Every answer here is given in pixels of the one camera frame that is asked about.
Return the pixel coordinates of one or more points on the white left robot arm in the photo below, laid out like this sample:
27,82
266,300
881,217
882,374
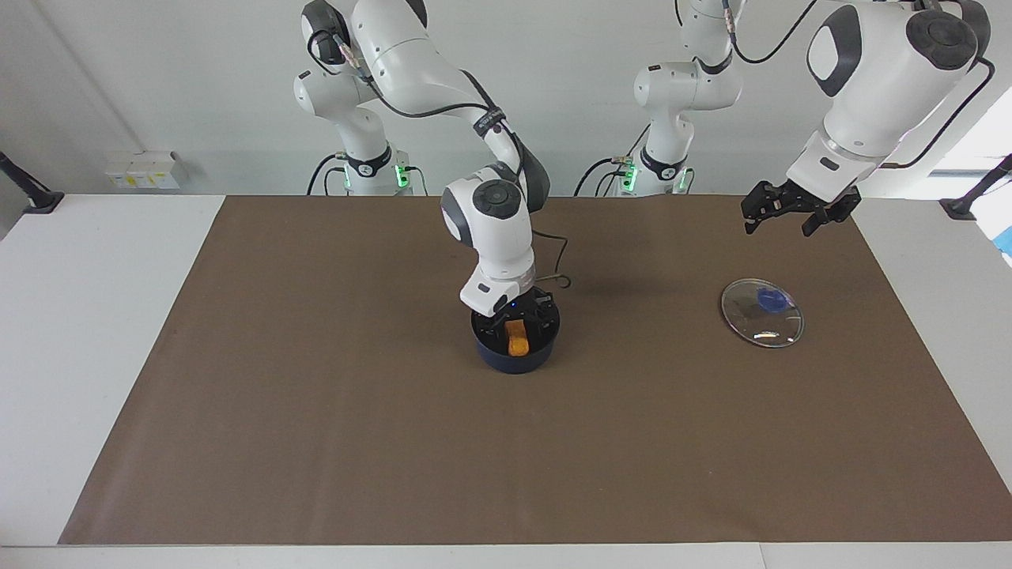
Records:
870,95

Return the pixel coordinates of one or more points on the white wall power strip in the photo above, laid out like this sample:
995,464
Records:
142,174

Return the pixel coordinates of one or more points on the black clamp stand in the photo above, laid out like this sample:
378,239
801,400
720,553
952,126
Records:
43,201
961,209

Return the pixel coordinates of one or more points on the light blue object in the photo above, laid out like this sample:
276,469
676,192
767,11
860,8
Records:
1006,241

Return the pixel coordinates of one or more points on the yellow corn cob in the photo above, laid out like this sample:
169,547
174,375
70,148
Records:
518,344

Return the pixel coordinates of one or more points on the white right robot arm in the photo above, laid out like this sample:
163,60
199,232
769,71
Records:
498,237

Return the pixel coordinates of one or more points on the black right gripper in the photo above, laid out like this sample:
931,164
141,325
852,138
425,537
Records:
523,308

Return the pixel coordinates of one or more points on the glass lid with blue knob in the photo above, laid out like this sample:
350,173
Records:
751,316

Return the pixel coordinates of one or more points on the dark blue saucepan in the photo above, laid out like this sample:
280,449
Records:
514,365

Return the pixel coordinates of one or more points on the brown table mat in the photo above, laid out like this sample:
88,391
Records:
395,474

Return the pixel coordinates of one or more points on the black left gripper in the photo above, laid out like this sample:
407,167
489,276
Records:
814,204

